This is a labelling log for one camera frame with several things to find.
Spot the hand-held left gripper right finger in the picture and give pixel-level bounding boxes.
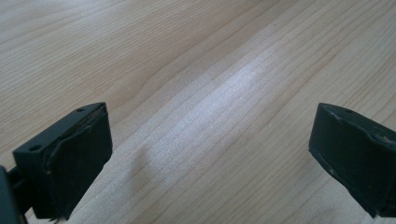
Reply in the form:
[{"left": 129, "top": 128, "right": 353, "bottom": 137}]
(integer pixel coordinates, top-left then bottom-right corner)
[{"left": 307, "top": 102, "right": 396, "bottom": 219}]

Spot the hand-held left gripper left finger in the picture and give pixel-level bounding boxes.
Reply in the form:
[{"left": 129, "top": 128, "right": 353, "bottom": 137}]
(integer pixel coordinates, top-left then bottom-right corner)
[{"left": 12, "top": 102, "right": 114, "bottom": 222}]

